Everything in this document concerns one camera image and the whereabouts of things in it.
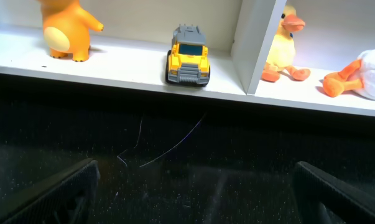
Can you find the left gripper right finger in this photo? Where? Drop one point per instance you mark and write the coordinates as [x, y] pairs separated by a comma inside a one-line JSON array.
[[330, 199]]

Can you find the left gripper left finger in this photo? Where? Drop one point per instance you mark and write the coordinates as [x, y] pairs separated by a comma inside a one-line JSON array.
[[50, 199]]

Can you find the yellow rubber duck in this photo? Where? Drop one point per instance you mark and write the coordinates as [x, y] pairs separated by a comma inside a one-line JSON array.
[[69, 31]]

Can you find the grey and yellow toy truck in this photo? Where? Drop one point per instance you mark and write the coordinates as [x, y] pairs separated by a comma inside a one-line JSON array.
[[188, 62]]

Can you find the white plush duck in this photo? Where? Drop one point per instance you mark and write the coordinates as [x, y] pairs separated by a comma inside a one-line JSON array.
[[372, 74]]

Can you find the white shelf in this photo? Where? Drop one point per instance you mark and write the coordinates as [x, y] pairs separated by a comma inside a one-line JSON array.
[[128, 65]]

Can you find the yellow plush duck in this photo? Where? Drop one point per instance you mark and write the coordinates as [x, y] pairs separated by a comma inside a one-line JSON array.
[[282, 46]]

